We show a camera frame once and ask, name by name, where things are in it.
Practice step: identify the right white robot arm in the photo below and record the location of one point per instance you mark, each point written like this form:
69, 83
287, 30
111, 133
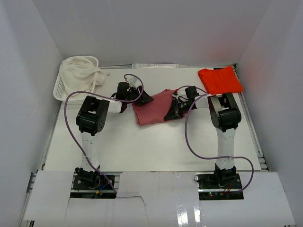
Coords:
225, 117

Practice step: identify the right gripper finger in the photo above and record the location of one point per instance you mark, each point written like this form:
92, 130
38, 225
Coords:
172, 116
173, 111

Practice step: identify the folded orange t shirt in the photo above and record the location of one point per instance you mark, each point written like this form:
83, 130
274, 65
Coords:
220, 81

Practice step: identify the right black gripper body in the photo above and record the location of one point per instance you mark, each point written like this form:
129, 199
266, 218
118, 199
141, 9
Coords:
183, 107

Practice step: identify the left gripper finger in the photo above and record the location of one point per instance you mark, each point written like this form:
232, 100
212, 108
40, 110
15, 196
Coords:
139, 102
145, 98

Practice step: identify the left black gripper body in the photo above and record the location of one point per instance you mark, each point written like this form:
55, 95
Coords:
133, 93

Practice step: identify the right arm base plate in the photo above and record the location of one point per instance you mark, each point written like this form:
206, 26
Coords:
209, 189

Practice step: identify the pink t shirt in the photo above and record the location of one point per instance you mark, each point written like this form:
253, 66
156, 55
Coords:
154, 111

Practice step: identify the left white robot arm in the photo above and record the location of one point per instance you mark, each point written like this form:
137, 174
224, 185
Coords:
91, 120

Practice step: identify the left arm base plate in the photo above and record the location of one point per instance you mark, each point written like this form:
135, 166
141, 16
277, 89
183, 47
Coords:
94, 184

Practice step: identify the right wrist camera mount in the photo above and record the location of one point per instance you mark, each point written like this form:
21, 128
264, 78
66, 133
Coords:
176, 94

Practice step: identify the cream white t shirt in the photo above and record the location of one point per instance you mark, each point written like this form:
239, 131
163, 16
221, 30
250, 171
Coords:
78, 74

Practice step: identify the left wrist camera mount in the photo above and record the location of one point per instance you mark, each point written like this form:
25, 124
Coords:
134, 82

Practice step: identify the paper sheet at back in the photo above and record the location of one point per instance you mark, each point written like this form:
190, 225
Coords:
154, 65

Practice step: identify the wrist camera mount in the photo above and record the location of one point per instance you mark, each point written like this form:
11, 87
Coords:
176, 94
134, 82

